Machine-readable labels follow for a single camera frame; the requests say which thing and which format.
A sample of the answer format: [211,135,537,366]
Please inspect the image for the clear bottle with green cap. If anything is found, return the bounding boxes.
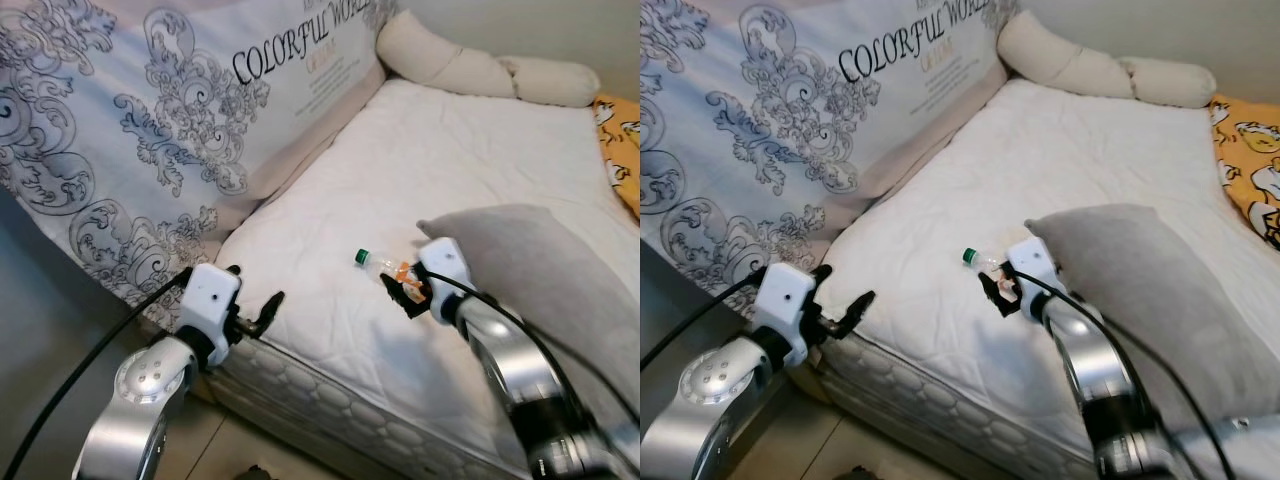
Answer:
[354,249,421,291]
[962,248,1011,280]

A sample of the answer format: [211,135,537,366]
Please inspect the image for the grey pillow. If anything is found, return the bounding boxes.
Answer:
[1025,204,1280,443]
[417,204,641,443]

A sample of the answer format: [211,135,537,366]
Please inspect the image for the yellow cartoon print blanket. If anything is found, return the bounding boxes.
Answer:
[592,95,641,221]
[1208,95,1280,251]

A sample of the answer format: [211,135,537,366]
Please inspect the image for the white quilted mattress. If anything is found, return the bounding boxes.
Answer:
[205,78,641,480]
[815,78,1280,480]

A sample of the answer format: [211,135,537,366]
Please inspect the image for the ornament printed headboard cover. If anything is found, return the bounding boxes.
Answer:
[640,0,1021,321]
[0,0,401,327]

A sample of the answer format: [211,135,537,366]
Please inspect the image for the beige tube cushion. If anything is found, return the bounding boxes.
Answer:
[375,10,602,109]
[997,10,1219,109]

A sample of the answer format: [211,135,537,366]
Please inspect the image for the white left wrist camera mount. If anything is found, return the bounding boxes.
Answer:
[178,264,244,343]
[752,262,821,369]

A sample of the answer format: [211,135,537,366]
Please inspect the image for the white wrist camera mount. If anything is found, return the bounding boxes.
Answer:
[1004,238,1063,323]
[752,262,821,369]
[178,264,244,343]
[414,238,472,327]

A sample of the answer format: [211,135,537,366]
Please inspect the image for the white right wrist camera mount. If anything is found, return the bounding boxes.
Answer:
[414,238,472,327]
[1004,238,1063,323]

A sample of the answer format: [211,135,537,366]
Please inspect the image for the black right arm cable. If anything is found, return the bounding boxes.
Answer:
[425,270,641,431]
[1018,268,1237,480]

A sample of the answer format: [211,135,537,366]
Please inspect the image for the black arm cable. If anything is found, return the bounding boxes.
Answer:
[1018,268,1237,480]
[425,270,641,431]
[640,270,766,373]
[3,266,196,480]

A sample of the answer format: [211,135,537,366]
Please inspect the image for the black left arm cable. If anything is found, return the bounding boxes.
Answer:
[3,266,196,480]
[640,270,766,373]

